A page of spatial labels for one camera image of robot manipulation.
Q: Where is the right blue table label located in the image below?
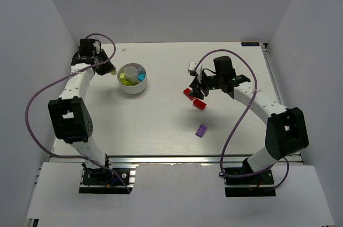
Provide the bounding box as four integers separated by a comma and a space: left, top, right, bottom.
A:
241, 42, 260, 47

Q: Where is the red lego short brick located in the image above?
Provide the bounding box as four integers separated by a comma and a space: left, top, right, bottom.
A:
193, 99, 207, 110

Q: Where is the small green lego brick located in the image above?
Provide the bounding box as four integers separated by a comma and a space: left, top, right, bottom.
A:
122, 80, 136, 86

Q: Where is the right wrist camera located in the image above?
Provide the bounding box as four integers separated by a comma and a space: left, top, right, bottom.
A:
188, 62, 203, 83

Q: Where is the cyan lego brick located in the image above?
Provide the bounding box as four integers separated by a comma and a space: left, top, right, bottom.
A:
137, 73, 146, 82

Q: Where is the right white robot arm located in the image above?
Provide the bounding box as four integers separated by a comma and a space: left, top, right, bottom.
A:
188, 56, 309, 177

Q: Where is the red lego long brick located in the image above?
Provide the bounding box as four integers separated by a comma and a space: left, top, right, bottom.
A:
183, 88, 192, 100

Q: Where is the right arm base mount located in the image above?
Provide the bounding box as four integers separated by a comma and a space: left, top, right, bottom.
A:
219, 170, 276, 198

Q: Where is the aluminium table frame rail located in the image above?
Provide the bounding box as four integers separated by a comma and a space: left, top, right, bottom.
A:
261, 42, 305, 163

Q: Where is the white divided round container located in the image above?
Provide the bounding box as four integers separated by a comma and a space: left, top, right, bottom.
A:
117, 63, 148, 95

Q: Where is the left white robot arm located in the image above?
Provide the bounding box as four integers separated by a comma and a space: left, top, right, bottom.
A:
48, 37, 116, 172

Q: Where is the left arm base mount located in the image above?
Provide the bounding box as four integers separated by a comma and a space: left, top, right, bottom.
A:
78, 159, 136, 194

